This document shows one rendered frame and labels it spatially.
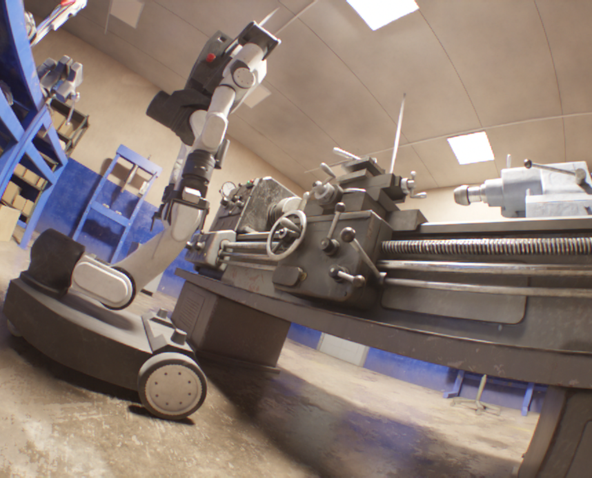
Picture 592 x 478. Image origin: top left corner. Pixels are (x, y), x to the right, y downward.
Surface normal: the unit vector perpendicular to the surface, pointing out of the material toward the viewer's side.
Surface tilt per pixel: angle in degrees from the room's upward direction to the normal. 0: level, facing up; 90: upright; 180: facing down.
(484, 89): 180
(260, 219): 90
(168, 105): 113
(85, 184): 90
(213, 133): 90
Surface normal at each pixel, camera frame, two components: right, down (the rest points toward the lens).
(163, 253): 0.39, 0.34
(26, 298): 0.29, -0.18
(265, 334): 0.63, -0.01
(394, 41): -0.33, 0.90
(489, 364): -0.71, -0.43
